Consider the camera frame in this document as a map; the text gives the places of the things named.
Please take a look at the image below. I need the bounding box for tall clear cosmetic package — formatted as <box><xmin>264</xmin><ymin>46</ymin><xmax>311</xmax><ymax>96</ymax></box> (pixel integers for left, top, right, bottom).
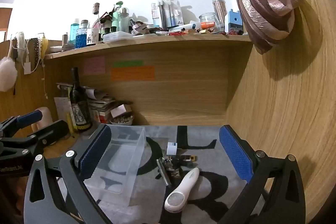
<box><xmin>152</xmin><ymin>0</ymin><xmax>184</xmax><ymax>30</ymax></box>

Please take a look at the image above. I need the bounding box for white blank card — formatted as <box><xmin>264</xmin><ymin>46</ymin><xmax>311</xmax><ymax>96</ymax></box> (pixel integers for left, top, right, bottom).
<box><xmin>110</xmin><ymin>104</ymin><xmax>126</xmax><ymax>118</ymax></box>

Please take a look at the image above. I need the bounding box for tall jar of sticks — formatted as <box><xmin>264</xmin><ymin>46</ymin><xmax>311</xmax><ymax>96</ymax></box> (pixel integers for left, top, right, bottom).
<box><xmin>212</xmin><ymin>0</ymin><xmax>227</xmax><ymax>28</ymax></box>

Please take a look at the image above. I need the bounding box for white printed mug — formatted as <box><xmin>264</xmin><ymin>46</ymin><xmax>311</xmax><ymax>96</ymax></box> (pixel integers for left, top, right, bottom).
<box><xmin>87</xmin><ymin>27</ymin><xmax>100</xmax><ymax>46</ymax></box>

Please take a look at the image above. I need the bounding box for grey mat with black letters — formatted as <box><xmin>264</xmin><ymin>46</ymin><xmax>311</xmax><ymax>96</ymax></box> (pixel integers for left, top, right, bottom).
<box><xmin>56</xmin><ymin>124</ymin><xmax>265</xmax><ymax>224</ymax></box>

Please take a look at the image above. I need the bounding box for handwritten paper note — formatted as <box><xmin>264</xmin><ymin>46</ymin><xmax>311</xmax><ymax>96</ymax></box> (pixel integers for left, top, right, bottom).
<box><xmin>54</xmin><ymin>97</ymin><xmax>72</xmax><ymax>125</ymax></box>

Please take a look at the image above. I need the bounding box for white charger with cable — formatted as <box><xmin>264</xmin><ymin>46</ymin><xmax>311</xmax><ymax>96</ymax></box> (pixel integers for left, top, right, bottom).
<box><xmin>23</xmin><ymin>42</ymin><xmax>45</xmax><ymax>75</ymax></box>

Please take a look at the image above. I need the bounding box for silver metal flashlight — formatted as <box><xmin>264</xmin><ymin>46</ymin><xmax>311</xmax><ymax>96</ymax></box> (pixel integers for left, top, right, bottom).
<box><xmin>156</xmin><ymin>158</ymin><xmax>172</xmax><ymax>186</ymax></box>

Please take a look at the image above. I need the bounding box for blue and white box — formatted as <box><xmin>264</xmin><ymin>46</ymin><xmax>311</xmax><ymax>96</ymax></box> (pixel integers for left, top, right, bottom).
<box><xmin>225</xmin><ymin>9</ymin><xmax>244</xmax><ymax>33</ymax></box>

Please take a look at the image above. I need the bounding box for pink sticky note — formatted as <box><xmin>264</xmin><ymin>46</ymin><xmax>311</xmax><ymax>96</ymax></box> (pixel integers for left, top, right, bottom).
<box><xmin>83</xmin><ymin>56</ymin><xmax>106</xmax><ymax>75</ymax></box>

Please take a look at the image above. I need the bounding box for pale green bottle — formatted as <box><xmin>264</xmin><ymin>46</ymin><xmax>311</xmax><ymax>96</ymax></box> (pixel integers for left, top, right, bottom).
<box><xmin>118</xmin><ymin>7</ymin><xmax>130</xmax><ymax>33</ymax></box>

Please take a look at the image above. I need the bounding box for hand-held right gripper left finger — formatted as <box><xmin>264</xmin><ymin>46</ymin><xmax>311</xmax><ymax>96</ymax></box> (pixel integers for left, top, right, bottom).
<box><xmin>24</xmin><ymin>124</ymin><xmax>113</xmax><ymax>224</ymax></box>

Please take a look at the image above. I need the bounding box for short glass jar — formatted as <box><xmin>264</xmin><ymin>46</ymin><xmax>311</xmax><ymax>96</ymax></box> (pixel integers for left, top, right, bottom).
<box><xmin>199</xmin><ymin>13</ymin><xmax>216</xmax><ymax>31</ymax></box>

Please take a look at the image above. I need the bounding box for wooden shelf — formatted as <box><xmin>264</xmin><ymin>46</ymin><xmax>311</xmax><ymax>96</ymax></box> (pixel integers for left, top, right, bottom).
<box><xmin>43</xmin><ymin>34</ymin><xmax>254</xmax><ymax>60</ymax></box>

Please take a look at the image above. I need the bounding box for orange sticky note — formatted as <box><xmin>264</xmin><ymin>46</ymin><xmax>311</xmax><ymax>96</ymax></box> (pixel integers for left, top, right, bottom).
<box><xmin>111</xmin><ymin>66</ymin><xmax>156</xmax><ymax>81</ymax></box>

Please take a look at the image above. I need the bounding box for clear flat plastic box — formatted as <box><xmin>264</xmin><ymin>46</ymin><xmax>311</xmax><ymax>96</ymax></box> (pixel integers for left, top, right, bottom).
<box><xmin>103</xmin><ymin>31</ymin><xmax>133</xmax><ymax>43</ymax></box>

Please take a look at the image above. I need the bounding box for blue glass cup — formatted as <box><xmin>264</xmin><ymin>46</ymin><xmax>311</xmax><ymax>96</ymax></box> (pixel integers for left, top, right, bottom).
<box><xmin>76</xmin><ymin>28</ymin><xmax>88</xmax><ymax>49</ymax></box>

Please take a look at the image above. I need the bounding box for green pump bottle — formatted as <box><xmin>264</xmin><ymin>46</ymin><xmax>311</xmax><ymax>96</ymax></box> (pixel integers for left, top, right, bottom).
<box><xmin>112</xmin><ymin>1</ymin><xmax>123</xmax><ymax>30</ymax></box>

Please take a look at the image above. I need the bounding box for cream plastic appliance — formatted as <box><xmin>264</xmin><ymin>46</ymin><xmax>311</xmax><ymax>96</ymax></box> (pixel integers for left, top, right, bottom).
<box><xmin>31</xmin><ymin>107</ymin><xmax>51</xmax><ymax>132</ymax></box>

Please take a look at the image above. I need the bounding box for black lace strip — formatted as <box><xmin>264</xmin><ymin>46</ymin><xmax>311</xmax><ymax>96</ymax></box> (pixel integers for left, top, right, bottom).
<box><xmin>34</xmin><ymin>38</ymin><xmax>44</xmax><ymax>60</ymax></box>

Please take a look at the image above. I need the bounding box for white handheld beauty device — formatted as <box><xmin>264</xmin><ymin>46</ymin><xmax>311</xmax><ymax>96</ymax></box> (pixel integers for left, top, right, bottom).
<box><xmin>164</xmin><ymin>168</ymin><xmax>200</xmax><ymax>213</ymax></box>

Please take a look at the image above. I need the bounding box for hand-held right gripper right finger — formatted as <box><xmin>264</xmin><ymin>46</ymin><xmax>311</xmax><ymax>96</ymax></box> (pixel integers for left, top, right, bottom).
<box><xmin>210</xmin><ymin>125</ymin><xmax>306</xmax><ymax>224</ymax></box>

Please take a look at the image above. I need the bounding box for green sticky note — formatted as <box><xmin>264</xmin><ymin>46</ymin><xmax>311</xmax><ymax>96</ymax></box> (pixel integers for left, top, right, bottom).
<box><xmin>113</xmin><ymin>60</ymin><xmax>144</xmax><ymax>67</ymax></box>

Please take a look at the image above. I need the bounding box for white bowl of stones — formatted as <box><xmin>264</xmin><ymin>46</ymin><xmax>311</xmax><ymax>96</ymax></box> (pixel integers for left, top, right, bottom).
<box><xmin>110</xmin><ymin>116</ymin><xmax>134</xmax><ymax>126</ymax></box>

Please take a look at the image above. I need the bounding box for clear plastic container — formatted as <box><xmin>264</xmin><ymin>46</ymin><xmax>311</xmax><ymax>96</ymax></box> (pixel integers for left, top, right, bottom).
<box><xmin>83</xmin><ymin>126</ymin><xmax>147</xmax><ymax>194</ymax></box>

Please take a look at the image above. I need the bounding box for white fluffy pompom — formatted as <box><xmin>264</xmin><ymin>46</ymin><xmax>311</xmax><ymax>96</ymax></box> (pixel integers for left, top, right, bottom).
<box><xmin>0</xmin><ymin>56</ymin><xmax>18</xmax><ymax>92</ymax></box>

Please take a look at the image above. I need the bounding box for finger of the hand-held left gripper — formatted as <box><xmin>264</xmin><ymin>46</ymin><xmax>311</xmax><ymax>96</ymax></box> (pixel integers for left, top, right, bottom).
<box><xmin>16</xmin><ymin>120</ymin><xmax>69</xmax><ymax>157</ymax></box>
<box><xmin>0</xmin><ymin>111</ymin><xmax>44</xmax><ymax>138</ymax></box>

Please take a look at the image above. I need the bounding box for dark wine bottle elephant label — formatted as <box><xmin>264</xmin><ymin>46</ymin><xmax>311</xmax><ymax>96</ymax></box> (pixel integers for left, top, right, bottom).
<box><xmin>69</xmin><ymin>67</ymin><xmax>93</xmax><ymax>132</ymax></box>

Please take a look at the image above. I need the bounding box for stack of papers and booklets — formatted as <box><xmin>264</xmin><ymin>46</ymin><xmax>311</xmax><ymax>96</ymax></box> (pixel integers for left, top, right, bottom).
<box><xmin>56</xmin><ymin>83</ymin><xmax>134</xmax><ymax>125</ymax></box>

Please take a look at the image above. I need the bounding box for pink gauze curtain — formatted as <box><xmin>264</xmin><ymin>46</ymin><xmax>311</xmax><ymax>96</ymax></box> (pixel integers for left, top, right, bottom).
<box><xmin>236</xmin><ymin>0</ymin><xmax>311</xmax><ymax>55</ymax></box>

